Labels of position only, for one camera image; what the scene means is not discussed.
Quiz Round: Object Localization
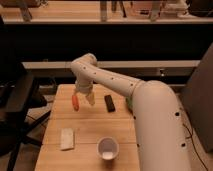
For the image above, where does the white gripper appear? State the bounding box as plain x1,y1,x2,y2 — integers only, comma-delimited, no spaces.
75,84,95,106

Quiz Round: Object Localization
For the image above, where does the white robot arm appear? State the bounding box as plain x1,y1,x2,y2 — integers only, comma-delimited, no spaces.
71,53,192,171

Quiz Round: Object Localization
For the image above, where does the black rectangular block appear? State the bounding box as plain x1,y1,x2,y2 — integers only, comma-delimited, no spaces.
104,95,115,112

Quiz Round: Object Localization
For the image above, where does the green bowl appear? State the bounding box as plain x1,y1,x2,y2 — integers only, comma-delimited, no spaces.
126,98,133,112

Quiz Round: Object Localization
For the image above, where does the white sponge cloth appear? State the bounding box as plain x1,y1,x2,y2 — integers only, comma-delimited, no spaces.
60,128,74,151

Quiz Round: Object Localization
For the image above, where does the white cup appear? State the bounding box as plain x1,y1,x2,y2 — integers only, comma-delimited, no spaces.
97,137,119,161

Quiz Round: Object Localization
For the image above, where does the black office chair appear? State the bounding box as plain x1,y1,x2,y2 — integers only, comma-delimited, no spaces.
0,15,50,171

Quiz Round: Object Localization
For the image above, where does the grey cabinet right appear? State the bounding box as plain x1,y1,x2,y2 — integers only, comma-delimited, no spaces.
180,43,213,153

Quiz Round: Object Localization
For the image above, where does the background wooden shelf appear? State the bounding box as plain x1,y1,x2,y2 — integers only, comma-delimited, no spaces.
0,0,213,24

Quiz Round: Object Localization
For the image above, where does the low white rail bench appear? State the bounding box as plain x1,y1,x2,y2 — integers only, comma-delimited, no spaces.
24,60,200,77

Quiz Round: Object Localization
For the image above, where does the black floor cable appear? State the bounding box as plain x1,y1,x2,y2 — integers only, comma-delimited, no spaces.
181,123,209,171

